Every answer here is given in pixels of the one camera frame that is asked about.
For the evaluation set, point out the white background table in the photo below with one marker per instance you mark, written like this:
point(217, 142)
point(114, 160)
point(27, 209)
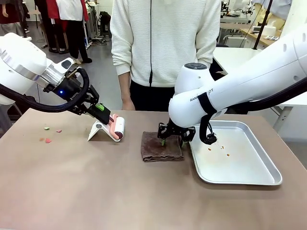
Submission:
point(235, 57)

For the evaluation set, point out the white side table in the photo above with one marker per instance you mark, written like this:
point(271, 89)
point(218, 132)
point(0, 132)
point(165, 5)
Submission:
point(287, 112)

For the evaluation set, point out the person's right hand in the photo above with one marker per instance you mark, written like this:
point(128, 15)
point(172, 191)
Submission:
point(127, 103)

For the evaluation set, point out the bystander in red and white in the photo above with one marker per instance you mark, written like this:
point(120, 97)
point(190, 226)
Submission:
point(74, 28)

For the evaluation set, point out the person in white sweater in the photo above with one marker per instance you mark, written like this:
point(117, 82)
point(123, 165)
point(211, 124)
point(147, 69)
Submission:
point(168, 36)

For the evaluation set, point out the pink and white lint roller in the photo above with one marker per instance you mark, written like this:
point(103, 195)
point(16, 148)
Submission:
point(120, 127)

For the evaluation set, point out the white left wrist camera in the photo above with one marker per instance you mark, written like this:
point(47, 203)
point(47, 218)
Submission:
point(66, 64)

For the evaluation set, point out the silver metal tray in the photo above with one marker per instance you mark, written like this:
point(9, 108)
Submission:
point(239, 167)

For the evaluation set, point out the wooden workbench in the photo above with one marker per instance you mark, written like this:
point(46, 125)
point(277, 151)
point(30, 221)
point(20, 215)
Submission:
point(254, 36)

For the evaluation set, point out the brown towel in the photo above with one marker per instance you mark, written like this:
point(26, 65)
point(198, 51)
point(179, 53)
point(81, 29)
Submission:
point(153, 148)

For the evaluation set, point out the white lint roller stand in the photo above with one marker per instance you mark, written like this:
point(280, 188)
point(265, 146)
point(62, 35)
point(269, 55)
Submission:
point(96, 130)

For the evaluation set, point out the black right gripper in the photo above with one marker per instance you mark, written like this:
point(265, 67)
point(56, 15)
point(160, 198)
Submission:
point(173, 130)

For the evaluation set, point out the black stool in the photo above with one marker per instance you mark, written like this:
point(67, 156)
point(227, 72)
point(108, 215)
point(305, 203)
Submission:
point(105, 21)

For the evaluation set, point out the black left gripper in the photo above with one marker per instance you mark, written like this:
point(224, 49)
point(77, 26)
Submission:
point(69, 88)

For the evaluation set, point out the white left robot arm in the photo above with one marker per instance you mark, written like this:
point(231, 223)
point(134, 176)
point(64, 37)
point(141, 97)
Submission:
point(19, 62)

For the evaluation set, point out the large pink paper scrap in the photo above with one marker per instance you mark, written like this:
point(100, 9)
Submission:
point(48, 141)

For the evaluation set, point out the black pole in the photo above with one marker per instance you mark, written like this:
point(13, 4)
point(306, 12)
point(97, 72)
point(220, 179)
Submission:
point(261, 24)

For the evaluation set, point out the person's right forearm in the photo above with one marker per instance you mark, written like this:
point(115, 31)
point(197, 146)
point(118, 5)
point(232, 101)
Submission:
point(125, 86)

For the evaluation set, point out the grey metal stool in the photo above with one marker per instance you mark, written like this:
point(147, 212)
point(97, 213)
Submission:
point(12, 115)

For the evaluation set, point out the bystander in black clothes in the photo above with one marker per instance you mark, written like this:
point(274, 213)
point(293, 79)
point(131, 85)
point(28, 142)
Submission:
point(48, 28)

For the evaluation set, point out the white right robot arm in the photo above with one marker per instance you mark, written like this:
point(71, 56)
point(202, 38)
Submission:
point(251, 72)

